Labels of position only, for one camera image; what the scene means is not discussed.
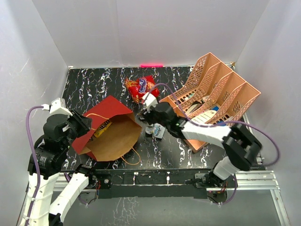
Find red cookie snack bag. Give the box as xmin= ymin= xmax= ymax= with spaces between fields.
xmin=125 ymin=75 xmax=156 ymax=104

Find red paper bag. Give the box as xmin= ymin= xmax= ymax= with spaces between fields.
xmin=72 ymin=96 xmax=142 ymax=161

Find pink plastic file organizer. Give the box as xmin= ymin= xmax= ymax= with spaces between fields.
xmin=158 ymin=52 xmax=261 ymax=153

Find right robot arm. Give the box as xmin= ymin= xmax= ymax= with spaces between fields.
xmin=141 ymin=102 xmax=262 ymax=187

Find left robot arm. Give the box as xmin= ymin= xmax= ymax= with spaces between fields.
xmin=20 ymin=110 xmax=97 ymax=226

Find yellow candy packet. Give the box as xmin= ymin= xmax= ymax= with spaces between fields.
xmin=94 ymin=120 xmax=112 ymax=138

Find white label card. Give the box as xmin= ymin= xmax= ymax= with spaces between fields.
xmin=191 ymin=110 xmax=217 ymax=124

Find pink tape strip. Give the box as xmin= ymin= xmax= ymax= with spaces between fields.
xmin=140 ymin=64 xmax=163 ymax=68

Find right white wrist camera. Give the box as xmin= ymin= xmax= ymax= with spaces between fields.
xmin=142 ymin=92 xmax=158 ymax=109

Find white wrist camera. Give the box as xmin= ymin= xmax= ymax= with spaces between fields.
xmin=142 ymin=92 xmax=158 ymax=109
xmin=42 ymin=98 xmax=72 ymax=117

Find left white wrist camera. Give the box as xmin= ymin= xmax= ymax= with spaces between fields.
xmin=42 ymin=98 xmax=72 ymax=117

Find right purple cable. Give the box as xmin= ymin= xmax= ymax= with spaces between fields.
xmin=142 ymin=83 xmax=281 ymax=166

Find purple cable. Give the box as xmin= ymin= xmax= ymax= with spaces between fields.
xmin=142 ymin=83 xmax=281 ymax=166
xmin=23 ymin=105 xmax=51 ymax=226

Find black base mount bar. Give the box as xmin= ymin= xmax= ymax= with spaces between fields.
xmin=77 ymin=168 xmax=238 ymax=200

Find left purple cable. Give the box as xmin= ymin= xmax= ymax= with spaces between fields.
xmin=23 ymin=105 xmax=51 ymax=226

